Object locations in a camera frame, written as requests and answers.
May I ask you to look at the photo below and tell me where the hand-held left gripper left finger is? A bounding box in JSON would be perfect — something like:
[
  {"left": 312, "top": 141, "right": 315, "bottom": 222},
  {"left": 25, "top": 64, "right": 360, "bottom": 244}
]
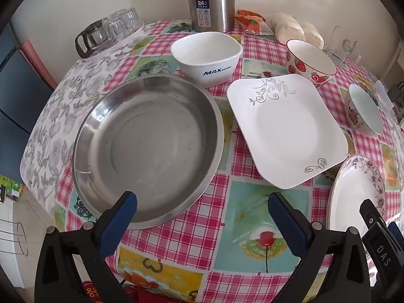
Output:
[{"left": 35, "top": 191, "right": 138, "bottom": 303}]

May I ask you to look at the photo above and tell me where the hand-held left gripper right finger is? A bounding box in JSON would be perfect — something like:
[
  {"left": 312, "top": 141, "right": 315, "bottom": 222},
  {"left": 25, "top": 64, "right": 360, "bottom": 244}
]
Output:
[{"left": 268, "top": 191, "right": 371, "bottom": 303}]

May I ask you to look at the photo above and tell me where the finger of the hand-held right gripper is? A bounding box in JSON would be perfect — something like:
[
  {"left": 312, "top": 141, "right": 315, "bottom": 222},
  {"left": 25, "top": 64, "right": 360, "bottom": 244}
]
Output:
[
  {"left": 360, "top": 198, "right": 403, "bottom": 288},
  {"left": 388, "top": 222, "right": 404, "bottom": 253}
]

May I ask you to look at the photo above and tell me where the round pink floral plate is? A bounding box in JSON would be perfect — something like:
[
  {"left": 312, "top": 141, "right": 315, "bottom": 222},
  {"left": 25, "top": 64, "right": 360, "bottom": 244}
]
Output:
[{"left": 328, "top": 154, "right": 386, "bottom": 237}]

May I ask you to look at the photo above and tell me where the round stainless steel plate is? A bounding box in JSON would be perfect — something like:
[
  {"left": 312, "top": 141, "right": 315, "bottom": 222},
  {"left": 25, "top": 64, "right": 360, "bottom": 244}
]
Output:
[{"left": 72, "top": 75, "right": 225, "bottom": 231}]

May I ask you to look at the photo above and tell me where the white square plate grey vine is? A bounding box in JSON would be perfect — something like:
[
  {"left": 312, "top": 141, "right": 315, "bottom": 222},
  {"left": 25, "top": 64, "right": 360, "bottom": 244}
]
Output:
[{"left": 226, "top": 74, "right": 349, "bottom": 190}]

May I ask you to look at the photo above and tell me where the small orange patterned bowl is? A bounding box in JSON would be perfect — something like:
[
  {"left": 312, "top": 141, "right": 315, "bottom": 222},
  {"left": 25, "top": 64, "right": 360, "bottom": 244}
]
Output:
[{"left": 345, "top": 84, "right": 384, "bottom": 137}]

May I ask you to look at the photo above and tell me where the strawberry print bowl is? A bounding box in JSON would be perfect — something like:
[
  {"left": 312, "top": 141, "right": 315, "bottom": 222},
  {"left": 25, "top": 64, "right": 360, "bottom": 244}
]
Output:
[{"left": 286, "top": 39, "right": 338, "bottom": 86}]

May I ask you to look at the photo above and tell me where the white square bowl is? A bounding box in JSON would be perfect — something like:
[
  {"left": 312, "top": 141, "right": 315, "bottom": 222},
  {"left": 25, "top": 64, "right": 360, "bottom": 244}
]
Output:
[{"left": 170, "top": 32, "right": 243, "bottom": 89}]

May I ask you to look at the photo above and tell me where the pink checkered tablecloth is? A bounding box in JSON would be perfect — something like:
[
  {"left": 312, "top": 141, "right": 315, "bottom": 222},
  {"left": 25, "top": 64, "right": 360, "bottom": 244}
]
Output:
[{"left": 55, "top": 19, "right": 404, "bottom": 303}]

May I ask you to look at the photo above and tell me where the red cloth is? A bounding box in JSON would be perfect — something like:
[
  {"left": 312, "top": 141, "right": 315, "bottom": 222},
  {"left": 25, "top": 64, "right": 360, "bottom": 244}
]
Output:
[{"left": 82, "top": 279, "right": 165, "bottom": 303}]

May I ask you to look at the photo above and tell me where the black power adapter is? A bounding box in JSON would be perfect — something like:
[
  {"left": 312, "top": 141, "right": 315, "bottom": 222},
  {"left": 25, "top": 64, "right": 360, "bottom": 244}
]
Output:
[{"left": 387, "top": 82, "right": 404, "bottom": 99}]

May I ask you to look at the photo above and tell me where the dark cabinet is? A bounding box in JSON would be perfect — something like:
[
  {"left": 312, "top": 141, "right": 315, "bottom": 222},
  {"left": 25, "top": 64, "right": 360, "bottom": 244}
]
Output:
[{"left": 0, "top": 22, "right": 54, "bottom": 184}]

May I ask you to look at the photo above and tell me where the clear glass mug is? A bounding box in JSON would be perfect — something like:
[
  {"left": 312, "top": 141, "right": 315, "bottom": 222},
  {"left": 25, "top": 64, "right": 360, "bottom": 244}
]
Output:
[{"left": 325, "top": 27, "right": 362, "bottom": 67}]

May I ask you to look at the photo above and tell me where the white round tray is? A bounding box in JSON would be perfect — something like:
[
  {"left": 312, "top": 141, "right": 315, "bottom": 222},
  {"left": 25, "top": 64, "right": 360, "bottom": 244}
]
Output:
[{"left": 79, "top": 21, "right": 146, "bottom": 60}]

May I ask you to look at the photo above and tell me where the bag of white buns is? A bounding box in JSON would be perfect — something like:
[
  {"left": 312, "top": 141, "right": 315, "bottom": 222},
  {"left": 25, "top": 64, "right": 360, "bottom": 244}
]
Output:
[{"left": 270, "top": 13, "right": 324, "bottom": 50}]

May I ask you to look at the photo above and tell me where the orange snack packet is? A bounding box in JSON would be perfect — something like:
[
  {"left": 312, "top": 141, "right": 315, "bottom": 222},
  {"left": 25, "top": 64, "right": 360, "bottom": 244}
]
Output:
[{"left": 235, "top": 9, "right": 274, "bottom": 35}]

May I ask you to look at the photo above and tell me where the stainless steel thermos jug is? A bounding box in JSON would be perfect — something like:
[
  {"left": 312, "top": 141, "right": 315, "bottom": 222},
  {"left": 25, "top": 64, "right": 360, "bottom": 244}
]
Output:
[{"left": 187, "top": 0, "right": 253, "bottom": 34}]

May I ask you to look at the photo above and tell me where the wire rack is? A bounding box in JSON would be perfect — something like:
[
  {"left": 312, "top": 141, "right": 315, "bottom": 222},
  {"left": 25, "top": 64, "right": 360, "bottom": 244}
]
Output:
[{"left": 0, "top": 218, "right": 29, "bottom": 258}]

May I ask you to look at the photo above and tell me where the glass teapot black handle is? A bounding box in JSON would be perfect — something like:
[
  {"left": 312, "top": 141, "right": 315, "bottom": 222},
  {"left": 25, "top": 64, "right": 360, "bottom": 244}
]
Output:
[{"left": 75, "top": 19, "right": 112, "bottom": 59}]

